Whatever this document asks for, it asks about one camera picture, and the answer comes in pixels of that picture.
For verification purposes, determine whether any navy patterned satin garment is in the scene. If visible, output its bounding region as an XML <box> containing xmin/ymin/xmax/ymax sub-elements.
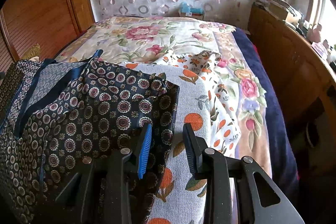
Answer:
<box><xmin>1</xmin><ymin>52</ymin><xmax>179</xmax><ymax>223</ymax></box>

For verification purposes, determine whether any orange print bed sheet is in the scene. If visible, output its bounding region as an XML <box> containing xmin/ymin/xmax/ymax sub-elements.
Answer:
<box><xmin>122</xmin><ymin>51</ymin><xmax>241</xmax><ymax>223</ymax></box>

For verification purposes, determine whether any long wooden side cabinet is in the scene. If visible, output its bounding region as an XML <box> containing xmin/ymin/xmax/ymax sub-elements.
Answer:
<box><xmin>248</xmin><ymin>5</ymin><xmax>335</xmax><ymax>134</ymax></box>

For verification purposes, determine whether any floral quilt on bed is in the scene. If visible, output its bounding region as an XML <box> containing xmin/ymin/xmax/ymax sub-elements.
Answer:
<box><xmin>56</xmin><ymin>17</ymin><xmax>298</xmax><ymax>195</ymax></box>

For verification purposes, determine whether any blue tissue box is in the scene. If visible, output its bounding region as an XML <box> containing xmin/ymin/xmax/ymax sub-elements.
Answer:
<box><xmin>178</xmin><ymin>2</ymin><xmax>205</xmax><ymax>20</ymax></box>

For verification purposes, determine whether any olive gold patterned pillow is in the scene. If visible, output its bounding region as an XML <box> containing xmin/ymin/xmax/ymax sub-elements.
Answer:
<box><xmin>21</xmin><ymin>43</ymin><xmax>41</xmax><ymax>60</ymax></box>

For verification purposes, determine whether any pink figurine on cabinet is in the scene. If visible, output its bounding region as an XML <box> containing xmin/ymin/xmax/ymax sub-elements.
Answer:
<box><xmin>307</xmin><ymin>23</ymin><xmax>322</xmax><ymax>43</ymax></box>

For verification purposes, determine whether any stack of papers and boxes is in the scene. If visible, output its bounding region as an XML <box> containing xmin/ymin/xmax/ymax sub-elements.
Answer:
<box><xmin>255</xmin><ymin>0</ymin><xmax>302</xmax><ymax>27</ymax></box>

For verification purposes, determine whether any wooden louvered wardrobe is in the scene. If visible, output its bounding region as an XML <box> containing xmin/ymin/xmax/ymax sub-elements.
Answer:
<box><xmin>1</xmin><ymin>0</ymin><xmax>95</xmax><ymax>71</ymax></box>

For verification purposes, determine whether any window with wooden frame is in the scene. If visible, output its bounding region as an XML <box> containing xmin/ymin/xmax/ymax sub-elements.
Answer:
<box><xmin>306</xmin><ymin>0</ymin><xmax>335</xmax><ymax>45</ymax></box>

